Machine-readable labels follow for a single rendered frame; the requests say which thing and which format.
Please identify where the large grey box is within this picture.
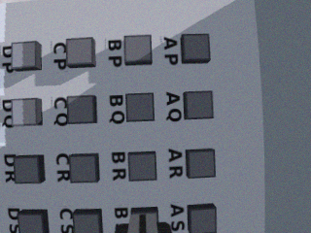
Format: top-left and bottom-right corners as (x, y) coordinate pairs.
(0, 0), (311, 233)

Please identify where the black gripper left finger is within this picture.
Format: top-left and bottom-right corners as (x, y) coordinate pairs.
(115, 215), (143, 233)

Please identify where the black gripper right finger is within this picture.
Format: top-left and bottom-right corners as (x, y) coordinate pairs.
(143, 214), (172, 233)

